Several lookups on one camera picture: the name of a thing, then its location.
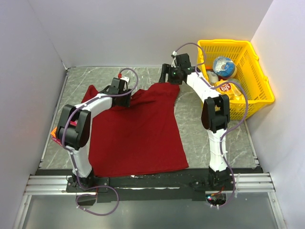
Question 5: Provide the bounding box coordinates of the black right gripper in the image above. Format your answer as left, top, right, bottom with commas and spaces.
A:
158, 64, 183, 85

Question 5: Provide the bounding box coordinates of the red t-shirt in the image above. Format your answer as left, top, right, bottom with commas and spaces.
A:
89, 83, 188, 177

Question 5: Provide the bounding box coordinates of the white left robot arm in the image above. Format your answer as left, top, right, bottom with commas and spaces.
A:
55, 77, 134, 192

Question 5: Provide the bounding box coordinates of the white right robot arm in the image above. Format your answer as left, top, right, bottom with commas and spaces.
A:
159, 52, 232, 190

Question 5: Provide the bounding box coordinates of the white cup in basket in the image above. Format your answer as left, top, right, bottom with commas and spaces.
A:
207, 71, 219, 85

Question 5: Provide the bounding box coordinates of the pink orange sponge box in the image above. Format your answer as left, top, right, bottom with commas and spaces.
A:
51, 121, 77, 146

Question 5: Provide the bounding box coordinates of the blue white globe ball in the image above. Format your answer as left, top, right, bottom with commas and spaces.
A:
213, 56, 237, 79

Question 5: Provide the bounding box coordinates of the green melon ball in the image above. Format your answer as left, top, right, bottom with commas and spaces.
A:
228, 78, 242, 89

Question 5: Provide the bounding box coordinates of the yellow Lays chips bag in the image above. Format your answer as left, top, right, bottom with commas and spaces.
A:
211, 80, 245, 101

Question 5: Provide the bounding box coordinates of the yellow plastic basket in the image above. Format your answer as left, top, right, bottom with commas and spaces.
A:
197, 39, 275, 118

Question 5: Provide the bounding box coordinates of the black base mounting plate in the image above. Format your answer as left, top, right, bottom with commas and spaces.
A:
35, 168, 263, 203

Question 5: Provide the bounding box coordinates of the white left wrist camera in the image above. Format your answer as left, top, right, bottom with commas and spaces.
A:
121, 76, 130, 84

